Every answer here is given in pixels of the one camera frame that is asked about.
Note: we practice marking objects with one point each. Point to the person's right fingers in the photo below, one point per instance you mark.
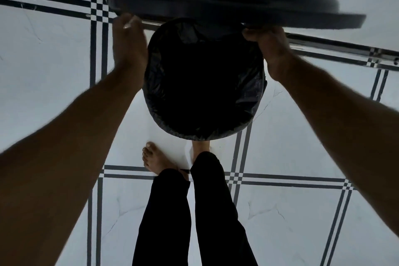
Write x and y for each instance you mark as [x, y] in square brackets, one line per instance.
[258, 32]

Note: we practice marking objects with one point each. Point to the trash bin with black bag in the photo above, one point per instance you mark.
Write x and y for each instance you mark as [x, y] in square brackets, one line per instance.
[202, 88]

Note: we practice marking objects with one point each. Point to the person's left fingers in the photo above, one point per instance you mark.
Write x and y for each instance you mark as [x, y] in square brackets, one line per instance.
[127, 22]

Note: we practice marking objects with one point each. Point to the person's right hand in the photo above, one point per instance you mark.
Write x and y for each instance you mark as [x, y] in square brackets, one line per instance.
[274, 50]

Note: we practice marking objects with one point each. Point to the person's bare foot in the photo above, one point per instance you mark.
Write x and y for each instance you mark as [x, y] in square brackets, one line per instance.
[201, 147]
[159, 159]

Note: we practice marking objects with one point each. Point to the person's black trousers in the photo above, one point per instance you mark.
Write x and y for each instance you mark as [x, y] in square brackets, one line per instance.
[215, 212]

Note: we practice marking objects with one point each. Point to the person's left bare foot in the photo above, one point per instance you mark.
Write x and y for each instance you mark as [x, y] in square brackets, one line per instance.
[159, 159]

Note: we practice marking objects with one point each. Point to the person's right forearm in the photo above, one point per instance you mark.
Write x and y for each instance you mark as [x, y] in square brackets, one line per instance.
[339, 113]

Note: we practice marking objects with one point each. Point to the person's left hand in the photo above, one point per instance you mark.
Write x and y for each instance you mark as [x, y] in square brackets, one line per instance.
[129, 47]

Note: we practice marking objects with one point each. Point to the person's right bare foot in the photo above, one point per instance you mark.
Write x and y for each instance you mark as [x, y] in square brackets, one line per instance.
[201, 147]

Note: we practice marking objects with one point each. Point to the person's left forearm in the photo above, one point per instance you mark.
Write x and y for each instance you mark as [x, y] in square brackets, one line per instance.
[65, 163]

